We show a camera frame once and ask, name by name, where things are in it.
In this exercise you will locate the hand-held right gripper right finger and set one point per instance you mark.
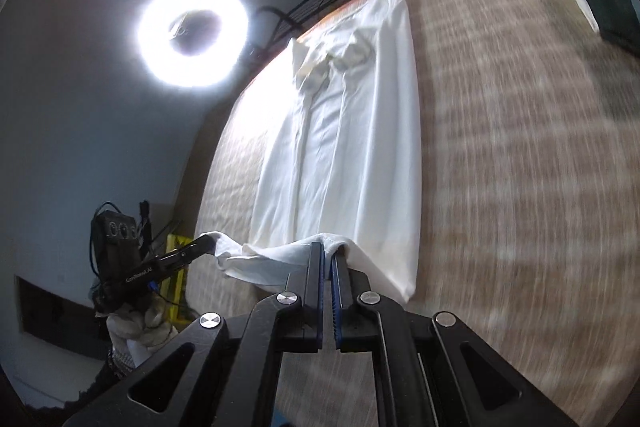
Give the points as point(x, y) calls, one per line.
point(337, 297)

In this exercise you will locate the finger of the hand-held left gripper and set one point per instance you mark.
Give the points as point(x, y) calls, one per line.
point(190, 252)

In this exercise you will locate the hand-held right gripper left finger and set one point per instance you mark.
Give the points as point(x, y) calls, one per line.
point(314, 292)

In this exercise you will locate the white shirt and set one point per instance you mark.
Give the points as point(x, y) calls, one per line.
point(350, 147)

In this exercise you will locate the person's left hand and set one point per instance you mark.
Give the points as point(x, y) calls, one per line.
point(145, 324)

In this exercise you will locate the yellow object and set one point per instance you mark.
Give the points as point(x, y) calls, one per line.
point(179, 277)

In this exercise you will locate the beige plaid blanket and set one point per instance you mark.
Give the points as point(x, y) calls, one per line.
point(510, 167)

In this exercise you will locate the dark wall panel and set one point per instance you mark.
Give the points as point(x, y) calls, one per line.
point(55, 312)

